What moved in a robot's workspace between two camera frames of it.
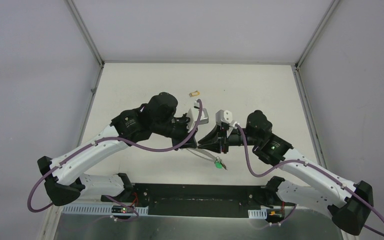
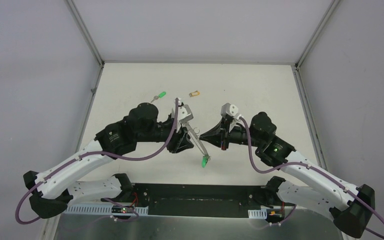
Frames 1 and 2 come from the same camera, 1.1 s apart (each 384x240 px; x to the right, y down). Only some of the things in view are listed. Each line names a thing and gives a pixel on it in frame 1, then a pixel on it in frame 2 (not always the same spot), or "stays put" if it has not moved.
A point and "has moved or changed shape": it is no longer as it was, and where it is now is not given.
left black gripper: [185, 137] stays put
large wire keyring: [201, 157] has moved or changed shape
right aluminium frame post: [346, 233] stays put
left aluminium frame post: [55, 210] stays put
